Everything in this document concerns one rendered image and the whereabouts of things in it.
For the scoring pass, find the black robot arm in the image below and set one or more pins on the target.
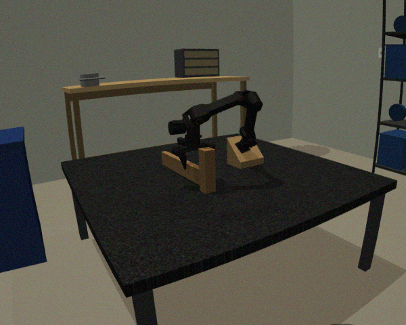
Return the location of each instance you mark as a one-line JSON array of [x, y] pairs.
[[202, 112]]

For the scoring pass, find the wooden post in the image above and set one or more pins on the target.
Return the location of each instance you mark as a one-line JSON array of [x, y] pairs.
[[207, 170]]

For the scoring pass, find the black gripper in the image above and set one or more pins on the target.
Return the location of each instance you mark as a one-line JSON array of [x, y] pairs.
[[193, 143]]

